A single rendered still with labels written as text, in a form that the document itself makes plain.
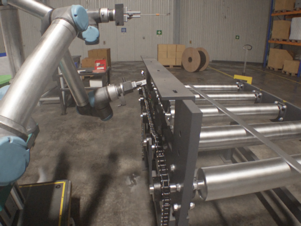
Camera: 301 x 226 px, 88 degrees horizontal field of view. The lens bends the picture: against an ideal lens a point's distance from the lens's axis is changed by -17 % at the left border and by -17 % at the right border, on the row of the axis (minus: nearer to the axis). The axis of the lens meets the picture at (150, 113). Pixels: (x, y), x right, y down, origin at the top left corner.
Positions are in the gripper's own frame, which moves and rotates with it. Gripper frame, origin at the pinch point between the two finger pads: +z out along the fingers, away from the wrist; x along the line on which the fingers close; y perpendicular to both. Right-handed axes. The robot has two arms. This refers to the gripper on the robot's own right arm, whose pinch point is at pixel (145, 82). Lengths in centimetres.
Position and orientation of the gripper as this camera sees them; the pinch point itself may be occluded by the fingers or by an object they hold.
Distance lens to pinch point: 108.5
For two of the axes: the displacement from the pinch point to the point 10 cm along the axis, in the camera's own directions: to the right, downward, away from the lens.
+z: 9.5, -2.9, 0.9
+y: -3.0, -9.6, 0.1
